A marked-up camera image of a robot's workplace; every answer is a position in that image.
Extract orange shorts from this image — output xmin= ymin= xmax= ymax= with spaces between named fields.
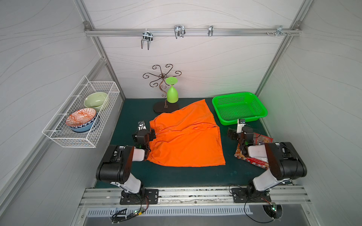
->
xmin=148 ymin=99 xmax=226 ymax=167

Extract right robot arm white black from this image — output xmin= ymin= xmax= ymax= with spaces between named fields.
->
xmin=227 ymin=124 xmax=307 ymax=196

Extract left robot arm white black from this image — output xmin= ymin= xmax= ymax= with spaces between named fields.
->
xmin=95 ymin=129 xmax=156 ymax=197

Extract red snack packet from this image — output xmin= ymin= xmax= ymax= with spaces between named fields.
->
xmin=234 ymin=133 xmax=273 ymax=169

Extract green plastic basket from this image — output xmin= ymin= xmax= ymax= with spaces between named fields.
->
xmin=212 ymin=92 xmax=268 ymax=126

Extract dark metal scroll cup stand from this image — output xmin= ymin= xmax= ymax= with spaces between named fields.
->
xmin=142 ymin=64 xmax=182 ymax=114

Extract green plastic goblet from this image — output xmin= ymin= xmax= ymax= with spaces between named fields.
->
xmin=166 ymin=77 xmax=179 ymax=104

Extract blue bowl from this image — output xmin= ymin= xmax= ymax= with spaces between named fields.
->
xmin=70 ymin=115 xmax=97 ymax=133

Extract pale green bowl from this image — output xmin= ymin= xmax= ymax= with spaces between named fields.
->
xmin=84 ymin=92 xmax=109 ymax=114

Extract orange patterned bowl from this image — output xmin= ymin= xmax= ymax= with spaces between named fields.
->
xmin=66 ymin=108 xmax=96 ymax=127

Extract white vent grille strip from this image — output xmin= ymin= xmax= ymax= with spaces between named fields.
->
xmin=87 ymin=205 xmax=253 ymax=218

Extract double metal hook left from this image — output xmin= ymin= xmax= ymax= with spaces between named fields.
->
xmin=141 ymin=31 xmax=153 ymax=50

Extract double metal hook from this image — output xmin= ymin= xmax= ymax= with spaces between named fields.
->
xmin=174 ymin=25 xmax=186 ymax=39
xmin=141 ymin=31 xmax=153 ymax=50

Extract metal hook right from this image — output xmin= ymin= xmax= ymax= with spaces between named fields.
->
xmin=266 ymin=26 xmax=291 ymax=37

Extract double metal hook middle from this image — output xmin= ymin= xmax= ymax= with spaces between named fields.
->
xmin=174 ymin=25 xmax=186 ymax=39

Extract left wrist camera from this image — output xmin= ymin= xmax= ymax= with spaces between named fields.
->
xmin=137 ymin=121 xmax=147 ymax=131

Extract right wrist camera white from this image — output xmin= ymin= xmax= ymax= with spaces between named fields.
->
xmin=236 ymin=119 xmax=246 ymax=134

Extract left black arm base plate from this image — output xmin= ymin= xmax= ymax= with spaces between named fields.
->
xmin=119 ymin=189 xmax=159 ymax=205

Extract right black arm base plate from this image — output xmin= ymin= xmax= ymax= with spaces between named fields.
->
xmin=231 ymin=187 xmax=272 ymax=203

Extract white wire wall basket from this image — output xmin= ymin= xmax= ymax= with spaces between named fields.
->
xmin=42 ymin=77 xmax=120 ymax=148

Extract right base black cable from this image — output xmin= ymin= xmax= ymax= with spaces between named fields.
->
xmin=244 ymin=197 xmax=276 ymax=224

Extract left base cable bundle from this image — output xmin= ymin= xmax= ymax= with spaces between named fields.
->
xmin=111 ymin=194 xmax=150 ymax=224

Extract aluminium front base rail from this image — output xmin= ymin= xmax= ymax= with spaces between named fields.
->
xmin=79 ymin=185 xmax=312 ymax=208

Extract aluminium top rail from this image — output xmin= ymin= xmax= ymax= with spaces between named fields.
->
xmin=85 ymin=28 xmax=302 ymax=38

